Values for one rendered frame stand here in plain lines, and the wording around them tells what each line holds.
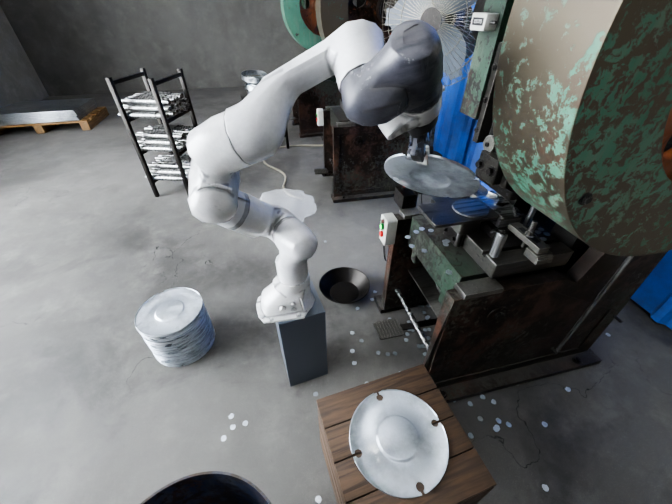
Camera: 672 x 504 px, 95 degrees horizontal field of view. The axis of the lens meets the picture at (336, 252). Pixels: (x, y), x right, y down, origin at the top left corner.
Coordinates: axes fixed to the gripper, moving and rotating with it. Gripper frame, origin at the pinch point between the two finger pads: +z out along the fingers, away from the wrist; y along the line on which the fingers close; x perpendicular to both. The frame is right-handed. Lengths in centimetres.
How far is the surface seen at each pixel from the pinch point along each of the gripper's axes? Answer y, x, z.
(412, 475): -83, -21, 15
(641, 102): -1.0, -32.0, -30.2
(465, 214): -3.9, -14.9, 32.2
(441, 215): -6.7, -7.5, 30.3
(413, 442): -77, -20, 20
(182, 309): -76, 91, 38
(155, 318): -83, 99, 32
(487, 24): 41.6, -5.5, 3.3
